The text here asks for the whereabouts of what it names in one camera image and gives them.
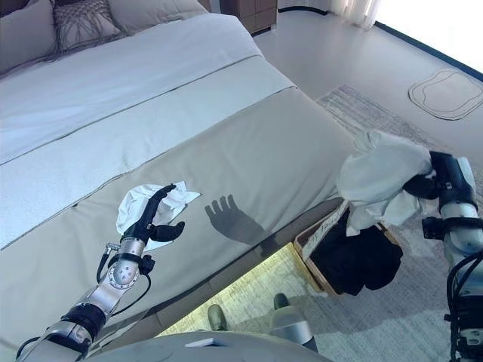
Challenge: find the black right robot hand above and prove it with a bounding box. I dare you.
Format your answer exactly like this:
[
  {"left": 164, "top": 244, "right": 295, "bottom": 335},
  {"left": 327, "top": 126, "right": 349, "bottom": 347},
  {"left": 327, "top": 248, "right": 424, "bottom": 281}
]
[{"left": 403, "top": 150, "right": 478, "bottom": 207}]

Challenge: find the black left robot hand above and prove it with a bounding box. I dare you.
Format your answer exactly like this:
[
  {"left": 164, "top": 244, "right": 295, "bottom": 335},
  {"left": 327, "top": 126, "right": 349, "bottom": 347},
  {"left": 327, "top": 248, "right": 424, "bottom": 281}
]
[{"left": 120, "top": 183, "right": 186, "bottom": 247}]

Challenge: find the white garment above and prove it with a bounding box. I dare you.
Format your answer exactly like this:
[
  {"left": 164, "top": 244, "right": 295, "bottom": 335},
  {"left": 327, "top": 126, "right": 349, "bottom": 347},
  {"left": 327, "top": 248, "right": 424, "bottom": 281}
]
[{"left": 115, "top": 180, "right": 203, "bottom": 253}]

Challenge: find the beige garment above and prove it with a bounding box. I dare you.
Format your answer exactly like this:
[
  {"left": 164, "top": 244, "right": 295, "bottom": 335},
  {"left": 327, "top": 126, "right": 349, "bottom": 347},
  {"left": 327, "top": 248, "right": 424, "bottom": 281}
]
[{"left": 337, "top": 130, "right": 435, "bottom": 238}]

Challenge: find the beige bed runner cover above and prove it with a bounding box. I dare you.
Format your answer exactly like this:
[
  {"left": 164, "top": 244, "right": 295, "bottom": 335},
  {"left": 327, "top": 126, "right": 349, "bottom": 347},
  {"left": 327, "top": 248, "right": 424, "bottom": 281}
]
[{"left": 0, "top": 85, "right": 354, "bottom": 355}]

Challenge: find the white bed sheet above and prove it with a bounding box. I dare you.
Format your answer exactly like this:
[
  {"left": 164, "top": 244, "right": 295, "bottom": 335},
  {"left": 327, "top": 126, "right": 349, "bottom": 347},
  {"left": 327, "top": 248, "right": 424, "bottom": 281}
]
[{"left": 0, "top": 11, "right": 299, "bottom": 250}]

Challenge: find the brown wicker laundry basket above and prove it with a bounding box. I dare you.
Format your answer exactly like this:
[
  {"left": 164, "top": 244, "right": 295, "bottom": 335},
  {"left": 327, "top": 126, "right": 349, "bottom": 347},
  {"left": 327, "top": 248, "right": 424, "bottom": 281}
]
[{"left": 293, "top": 198, "right": 403, "bottom": 299}]

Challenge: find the small beige outlined floor mat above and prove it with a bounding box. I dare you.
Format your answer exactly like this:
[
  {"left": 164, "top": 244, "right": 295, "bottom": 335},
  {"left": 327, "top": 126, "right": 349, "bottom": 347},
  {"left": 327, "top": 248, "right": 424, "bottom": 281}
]
[{"left": 408, "top": 69, "right": 483, "bottom": 121}]

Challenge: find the grey robot torso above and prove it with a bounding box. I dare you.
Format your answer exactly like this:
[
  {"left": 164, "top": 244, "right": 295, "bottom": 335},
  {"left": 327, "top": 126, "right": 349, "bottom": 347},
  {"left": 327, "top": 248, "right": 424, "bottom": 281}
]
[{"left": 81, "top": 330, "right": 321, "bottom": 362}]

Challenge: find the grey textured floor rug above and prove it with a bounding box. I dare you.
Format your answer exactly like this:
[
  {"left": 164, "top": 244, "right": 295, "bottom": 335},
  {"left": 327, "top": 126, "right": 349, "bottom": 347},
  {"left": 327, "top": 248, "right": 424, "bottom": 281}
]
[{"left": 156, "top": 84, "right": 483, "bottom": 362}]

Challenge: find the silver right robot leg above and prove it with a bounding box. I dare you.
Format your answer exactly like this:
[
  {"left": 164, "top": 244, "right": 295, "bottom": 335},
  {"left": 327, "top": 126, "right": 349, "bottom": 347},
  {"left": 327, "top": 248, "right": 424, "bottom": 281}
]
[{"left": 268, "top": 293, "right": 320, "bottom": 354}]

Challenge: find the beige curtain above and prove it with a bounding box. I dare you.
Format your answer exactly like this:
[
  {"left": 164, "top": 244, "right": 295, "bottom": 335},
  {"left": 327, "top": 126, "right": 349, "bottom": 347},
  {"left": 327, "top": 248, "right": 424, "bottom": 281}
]
[{"left": 325, "top": 0, "right": 379, "bottom": 30}]

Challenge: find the beige plain pillow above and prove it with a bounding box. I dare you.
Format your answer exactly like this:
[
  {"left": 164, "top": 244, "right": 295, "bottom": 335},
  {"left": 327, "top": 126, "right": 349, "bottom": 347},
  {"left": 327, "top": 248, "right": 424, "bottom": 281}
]
[
  {"left": 0, "top": 0, "right": 57, "bottom": 75},
  {"left": 108, "top": 0, "right": 211, "bottom": 37}
]

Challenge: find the brown wooden dresser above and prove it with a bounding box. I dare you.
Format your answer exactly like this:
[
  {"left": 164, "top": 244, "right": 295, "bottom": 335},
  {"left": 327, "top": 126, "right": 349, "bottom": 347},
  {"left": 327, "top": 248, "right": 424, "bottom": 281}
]
[{"left": 220, "top": 0, "right": 278, "bottom": 35}]

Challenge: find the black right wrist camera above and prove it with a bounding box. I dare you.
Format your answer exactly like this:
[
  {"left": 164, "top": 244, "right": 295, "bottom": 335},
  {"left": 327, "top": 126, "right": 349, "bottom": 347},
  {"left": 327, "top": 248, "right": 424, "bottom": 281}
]
[{"left": 421, "top": 215, "right": 445, "bottom": 239}]

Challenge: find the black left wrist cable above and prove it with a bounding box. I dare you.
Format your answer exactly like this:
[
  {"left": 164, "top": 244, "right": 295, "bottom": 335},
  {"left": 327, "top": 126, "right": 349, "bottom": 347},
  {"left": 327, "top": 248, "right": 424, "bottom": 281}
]
[{"left": 96, "top": 243, "right": 152, "bottom": 316}]

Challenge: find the string patterned decorative pillow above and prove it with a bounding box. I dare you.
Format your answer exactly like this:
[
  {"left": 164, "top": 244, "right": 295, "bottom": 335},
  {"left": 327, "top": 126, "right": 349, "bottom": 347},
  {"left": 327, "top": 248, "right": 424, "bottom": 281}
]
[{"left": 51, "top": 0, "right": 128, "bottom": 54}]

